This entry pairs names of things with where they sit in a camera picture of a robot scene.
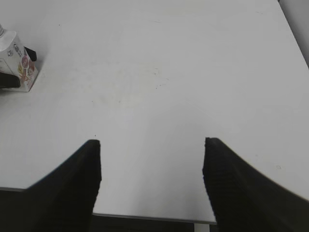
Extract white square plastic bottle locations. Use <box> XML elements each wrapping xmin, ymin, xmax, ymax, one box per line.
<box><xmin>0</xmin><ymin>27</ymin><xmax>38</xmax><ymax>92</ymax></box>

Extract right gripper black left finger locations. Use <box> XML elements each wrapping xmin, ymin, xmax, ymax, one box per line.
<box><xmin>0</xmin><ymin>140</ymin><xmax>101</xmax><ymax>232</ymax></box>

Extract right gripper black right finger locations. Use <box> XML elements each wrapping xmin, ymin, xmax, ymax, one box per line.
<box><xmin>202</xmin><ymin>138</ymin><xmax>309</xmax><ymax>232</ymax></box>

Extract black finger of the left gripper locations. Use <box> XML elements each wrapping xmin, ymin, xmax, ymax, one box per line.
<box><xmin>24</xmin><ymin>47</ymin><xmax>37</xmax><ymax>61</ymax></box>
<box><xmin>0</xmin><ymin>73</ymin><xmax>21</xmax><ymax>88</ymax></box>

